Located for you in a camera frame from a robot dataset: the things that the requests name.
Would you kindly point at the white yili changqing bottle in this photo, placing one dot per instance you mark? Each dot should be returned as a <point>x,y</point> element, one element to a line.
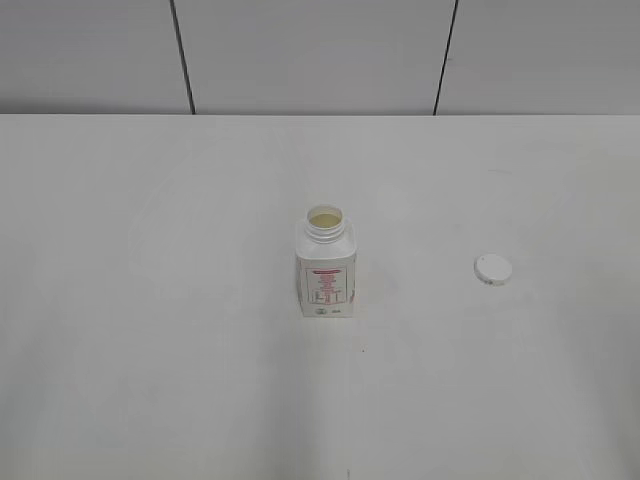
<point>326,253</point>

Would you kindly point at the white bottle cap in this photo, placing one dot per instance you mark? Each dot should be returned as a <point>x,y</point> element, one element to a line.
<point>493,269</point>

